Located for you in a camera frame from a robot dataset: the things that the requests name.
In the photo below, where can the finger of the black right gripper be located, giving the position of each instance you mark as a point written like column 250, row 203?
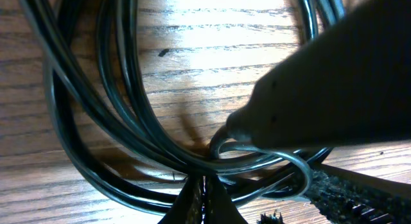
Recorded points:
column 351, row 85

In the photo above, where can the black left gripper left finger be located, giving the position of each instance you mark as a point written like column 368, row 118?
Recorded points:
column 187, row 208

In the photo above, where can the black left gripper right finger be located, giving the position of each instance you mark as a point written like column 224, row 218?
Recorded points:
column 344, row 196

